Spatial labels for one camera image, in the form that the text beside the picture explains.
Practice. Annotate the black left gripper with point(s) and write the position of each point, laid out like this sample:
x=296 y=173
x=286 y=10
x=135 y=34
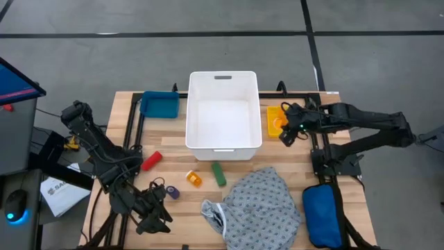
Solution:
x=140 y=206

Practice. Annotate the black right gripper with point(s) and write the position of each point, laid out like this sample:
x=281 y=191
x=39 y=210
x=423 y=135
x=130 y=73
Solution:
x=299 y=119

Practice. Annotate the purple bandage roll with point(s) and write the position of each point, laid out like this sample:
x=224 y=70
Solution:
x=172 y=192

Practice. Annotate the red bandage roll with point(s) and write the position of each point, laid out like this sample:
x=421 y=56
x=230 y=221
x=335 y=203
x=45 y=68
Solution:
x=151 y=160

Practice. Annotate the green bandage roll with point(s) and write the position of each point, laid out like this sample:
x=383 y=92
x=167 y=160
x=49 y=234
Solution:
x=219 y=174

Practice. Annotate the grey patterned hospital gown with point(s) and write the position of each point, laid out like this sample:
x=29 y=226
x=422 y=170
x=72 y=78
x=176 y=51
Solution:
x=260 y=208

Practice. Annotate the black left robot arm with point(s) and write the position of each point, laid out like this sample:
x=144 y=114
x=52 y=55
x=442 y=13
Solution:
x=86 y=132

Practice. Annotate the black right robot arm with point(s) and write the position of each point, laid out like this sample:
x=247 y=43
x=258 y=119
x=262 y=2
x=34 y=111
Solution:
x=364 y=118

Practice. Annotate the white perforated plastic basket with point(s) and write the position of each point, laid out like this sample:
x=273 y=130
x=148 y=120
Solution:
x=222 y=121

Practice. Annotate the small yellow plastic tray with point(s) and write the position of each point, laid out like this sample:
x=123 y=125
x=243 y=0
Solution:
x=271 y=114

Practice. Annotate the white printed booklet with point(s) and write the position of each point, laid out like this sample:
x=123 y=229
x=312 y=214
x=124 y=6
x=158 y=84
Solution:
x=62 y=194

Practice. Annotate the blue zip pouch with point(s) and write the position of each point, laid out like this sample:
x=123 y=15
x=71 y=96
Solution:
x=322 y=215

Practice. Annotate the small blue plastic tray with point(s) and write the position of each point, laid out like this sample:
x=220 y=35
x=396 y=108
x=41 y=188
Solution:
x=159 y=104

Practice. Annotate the black desk stand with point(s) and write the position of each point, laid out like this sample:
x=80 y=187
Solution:
x=48 y=149

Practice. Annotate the dark grey mouse desk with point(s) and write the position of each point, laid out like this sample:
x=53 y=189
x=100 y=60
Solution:
x=33 y=229

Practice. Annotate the black lit computer mouse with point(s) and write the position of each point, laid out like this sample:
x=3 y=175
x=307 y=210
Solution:
x=15 y=205

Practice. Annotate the grey stand foot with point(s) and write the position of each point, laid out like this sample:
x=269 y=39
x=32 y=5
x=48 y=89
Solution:
x=431 y=139

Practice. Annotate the grey desk cabinet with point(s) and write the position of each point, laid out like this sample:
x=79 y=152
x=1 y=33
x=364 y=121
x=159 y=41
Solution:
x=17 y=139

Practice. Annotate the small red object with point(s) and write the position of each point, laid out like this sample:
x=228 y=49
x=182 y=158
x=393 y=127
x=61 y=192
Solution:
x=8 y=107

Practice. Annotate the computer monitor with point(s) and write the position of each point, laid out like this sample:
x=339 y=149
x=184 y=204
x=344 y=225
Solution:
x=17 y=85

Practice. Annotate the black aluminium table frame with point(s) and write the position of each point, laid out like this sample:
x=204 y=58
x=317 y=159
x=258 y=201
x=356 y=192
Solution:
x=267 y=94

